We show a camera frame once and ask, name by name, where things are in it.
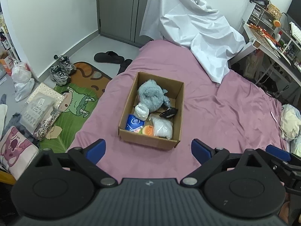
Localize clear plastic bag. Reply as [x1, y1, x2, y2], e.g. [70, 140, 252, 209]
[149, 114, 173, 140]

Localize blue tissue pack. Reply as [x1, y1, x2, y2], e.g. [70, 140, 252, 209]
[125, 114, 145, 133]

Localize black white fabric pouch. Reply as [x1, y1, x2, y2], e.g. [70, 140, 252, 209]
[159, 107, 178, 119]

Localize hamburger plush toy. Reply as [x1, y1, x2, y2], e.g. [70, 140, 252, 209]
[139, 125, 154, 136]

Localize grey blue knitted cloth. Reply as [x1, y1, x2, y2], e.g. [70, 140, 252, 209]
[163, 96, 171, 108]

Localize white cloth bundle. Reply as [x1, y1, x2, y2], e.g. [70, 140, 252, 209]
[134, 103, 150, 121]

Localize cream crumpled blanket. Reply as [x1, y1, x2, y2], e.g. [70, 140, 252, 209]
[280, 104, 300, 141]

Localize pink bed sheet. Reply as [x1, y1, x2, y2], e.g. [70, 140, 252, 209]
[71, 40, 287, 181]

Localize cartoon floor mat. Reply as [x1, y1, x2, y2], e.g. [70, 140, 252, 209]
[39, 62, 112, 153]

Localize packaged items stack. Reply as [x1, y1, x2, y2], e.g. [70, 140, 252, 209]
[20, 83, 65, 141]

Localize pink cartoon pillow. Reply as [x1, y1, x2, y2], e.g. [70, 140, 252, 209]
[1, 126, 39, 180]

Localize cardboard box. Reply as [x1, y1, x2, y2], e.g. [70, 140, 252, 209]
[118, 71, 185, 151]

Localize grey sneaker front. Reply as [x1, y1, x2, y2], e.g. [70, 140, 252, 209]
[49, 65, 71, 86]

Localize blue fluffy plush toy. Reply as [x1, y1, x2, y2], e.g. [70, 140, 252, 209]
[138, 79, 168, 113]

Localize white plastic bag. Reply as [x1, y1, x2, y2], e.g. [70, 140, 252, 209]
[11, 61, 35, 102]

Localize black slipper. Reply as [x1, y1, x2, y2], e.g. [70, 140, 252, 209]
[117, 59, 133, 75]
[94, 51, 125, 64]

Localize beige tote bag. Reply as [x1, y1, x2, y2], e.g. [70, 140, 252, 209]
[243, 50, 264, 79]

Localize white desk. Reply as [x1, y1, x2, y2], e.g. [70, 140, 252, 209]
[243, 23, 300, 86]

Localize white keyboard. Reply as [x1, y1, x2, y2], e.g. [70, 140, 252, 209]
[289, 21, 301, 44]

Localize black monitor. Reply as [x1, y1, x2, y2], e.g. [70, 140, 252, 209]
[286, 0, 301, 29]

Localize white drawer organizer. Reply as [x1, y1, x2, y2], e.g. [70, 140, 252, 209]
[242, 3, 276, 35]

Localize white crumpled sheet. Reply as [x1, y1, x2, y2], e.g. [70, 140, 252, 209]
[140, 0, 245, 84]

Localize grey door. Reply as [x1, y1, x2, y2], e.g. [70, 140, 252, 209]
[97, 0, 151, 47]

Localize white charging cable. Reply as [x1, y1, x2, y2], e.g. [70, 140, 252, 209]
[270, 111, 293, 142]

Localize grey sneaker near wall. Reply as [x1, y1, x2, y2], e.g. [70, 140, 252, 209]
[58, 55, 77, 75]

